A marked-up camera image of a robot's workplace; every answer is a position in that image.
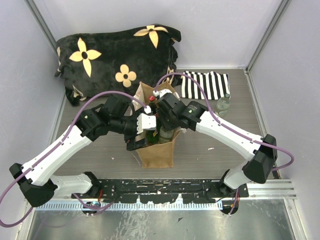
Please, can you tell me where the clear bottle green cap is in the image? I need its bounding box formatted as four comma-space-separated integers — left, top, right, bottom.
159, 126, 174, 144

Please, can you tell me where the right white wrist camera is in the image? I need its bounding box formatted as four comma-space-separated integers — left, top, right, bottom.
152, 88, 180, 100

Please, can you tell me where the black floral plush blanket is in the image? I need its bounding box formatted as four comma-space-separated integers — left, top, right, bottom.
55, 24, 182, 107

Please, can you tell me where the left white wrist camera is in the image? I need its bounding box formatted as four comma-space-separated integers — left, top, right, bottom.
137, 106, 157, 134

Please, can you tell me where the Coca-Cola glass bottle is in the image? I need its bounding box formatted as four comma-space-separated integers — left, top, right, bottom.
148, 95, 159, 118

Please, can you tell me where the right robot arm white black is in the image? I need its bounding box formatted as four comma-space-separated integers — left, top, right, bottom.
154, 89, 278, 197

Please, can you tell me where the clear glass bottle back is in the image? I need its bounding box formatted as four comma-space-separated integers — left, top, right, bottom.
214, 93, 231, 118

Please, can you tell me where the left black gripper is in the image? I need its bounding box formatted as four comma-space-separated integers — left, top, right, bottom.
111, 107, 149, 151

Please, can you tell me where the black white striped cloth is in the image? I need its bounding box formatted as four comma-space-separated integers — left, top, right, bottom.
180, 71, 230, 100

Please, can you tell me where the brown burlap canvas bag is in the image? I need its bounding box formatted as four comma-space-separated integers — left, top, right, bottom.
134, 82, 183, 169

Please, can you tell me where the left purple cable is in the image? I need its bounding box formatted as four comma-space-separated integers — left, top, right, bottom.
0, 91, 151, 227

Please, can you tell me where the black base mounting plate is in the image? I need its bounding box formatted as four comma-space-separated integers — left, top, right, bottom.
78, 179, 235, 204

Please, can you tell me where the aluminium frame rail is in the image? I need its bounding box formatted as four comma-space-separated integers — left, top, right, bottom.
26, 179, 305, 240

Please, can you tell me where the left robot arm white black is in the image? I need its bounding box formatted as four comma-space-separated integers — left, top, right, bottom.
9, 94, 152, 207

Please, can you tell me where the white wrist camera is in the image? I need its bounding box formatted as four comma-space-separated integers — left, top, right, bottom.
137, 106, 157, 134
152, 88, 180, 100

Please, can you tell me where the green glass bottle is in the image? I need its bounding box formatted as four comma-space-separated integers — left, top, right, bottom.
145, 129, 159, 146

